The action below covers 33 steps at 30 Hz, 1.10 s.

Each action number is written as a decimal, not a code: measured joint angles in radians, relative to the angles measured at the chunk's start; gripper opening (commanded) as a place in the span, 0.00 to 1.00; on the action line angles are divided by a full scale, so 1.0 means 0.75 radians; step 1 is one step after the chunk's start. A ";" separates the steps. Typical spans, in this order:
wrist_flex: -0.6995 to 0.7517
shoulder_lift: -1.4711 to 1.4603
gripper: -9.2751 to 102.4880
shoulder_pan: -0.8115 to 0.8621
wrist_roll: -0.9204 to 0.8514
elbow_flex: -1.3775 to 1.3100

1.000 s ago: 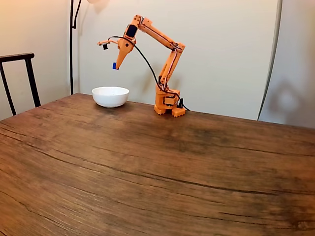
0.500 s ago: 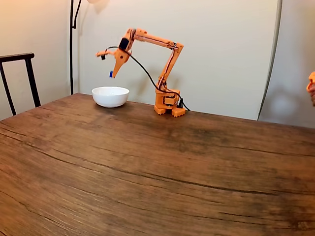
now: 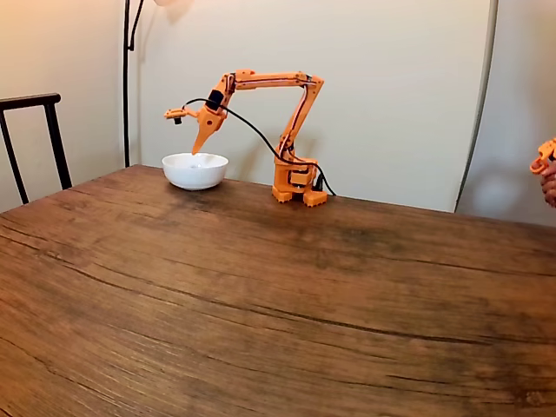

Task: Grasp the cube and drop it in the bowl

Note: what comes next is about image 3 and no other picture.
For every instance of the white bowl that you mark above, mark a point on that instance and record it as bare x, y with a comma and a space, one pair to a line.
195, 178

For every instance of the orange leader arm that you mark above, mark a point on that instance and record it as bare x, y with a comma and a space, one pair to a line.
546, 152

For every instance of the person's hand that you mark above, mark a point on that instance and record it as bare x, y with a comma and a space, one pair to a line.
551, 187

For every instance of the black chair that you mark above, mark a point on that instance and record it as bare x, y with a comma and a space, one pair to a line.
52, 130

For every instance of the black floor lamp pole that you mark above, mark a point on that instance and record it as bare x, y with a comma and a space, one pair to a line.
126, 87

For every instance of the pale lamp shade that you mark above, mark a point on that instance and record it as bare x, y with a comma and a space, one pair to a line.
174, 2

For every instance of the black camera on orange mount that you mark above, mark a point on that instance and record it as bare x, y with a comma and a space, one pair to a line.
177, 115

